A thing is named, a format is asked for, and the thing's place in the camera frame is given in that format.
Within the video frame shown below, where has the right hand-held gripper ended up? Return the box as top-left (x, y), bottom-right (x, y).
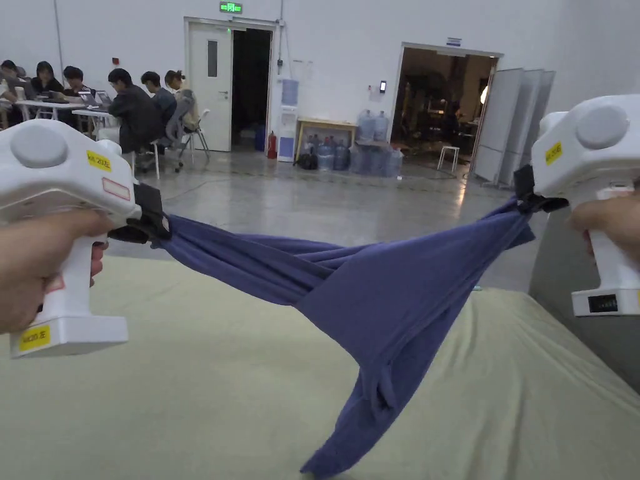
top-left (513, 94), bottom-right (640, 318)

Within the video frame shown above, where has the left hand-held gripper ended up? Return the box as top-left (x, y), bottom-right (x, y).
top-left (0, 118), bottom-right (171, 359)

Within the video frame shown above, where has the dark blue shirt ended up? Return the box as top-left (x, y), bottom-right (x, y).
top-left (149, 194), bottom-right (537, 477)

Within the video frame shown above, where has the person's right hand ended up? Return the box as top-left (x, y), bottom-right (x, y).
top-left (569, 191), bottom-right (640, 257)

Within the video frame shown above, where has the person's left hand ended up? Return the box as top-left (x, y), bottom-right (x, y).
top-left (0, 209), bottom-right (110, 335)

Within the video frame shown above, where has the white stool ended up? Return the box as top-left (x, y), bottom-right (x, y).
top-left (437, 145), bottom-right (461, 174)

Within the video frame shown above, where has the group of people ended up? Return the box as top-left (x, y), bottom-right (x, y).
top-left (0, 59), bottom-right (201, 157)

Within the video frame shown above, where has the white door with window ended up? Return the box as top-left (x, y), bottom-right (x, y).
top-left (186, 22), bottom-right (234, 153)

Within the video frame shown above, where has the row of white tables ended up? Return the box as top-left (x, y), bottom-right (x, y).
top-left (0, 97), bottom-right (118, 141)

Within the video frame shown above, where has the bed with pale green sheet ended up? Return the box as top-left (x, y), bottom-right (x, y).
top-left (0, 254), bottom-right (640, 480)

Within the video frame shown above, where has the group of blue water jugs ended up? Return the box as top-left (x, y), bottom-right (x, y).
top-left (299, 109), bottom-right (404, 179)

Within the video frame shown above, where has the white water dispenser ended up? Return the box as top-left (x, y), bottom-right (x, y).
top-left (277, 78), bottom-right (301, 163)

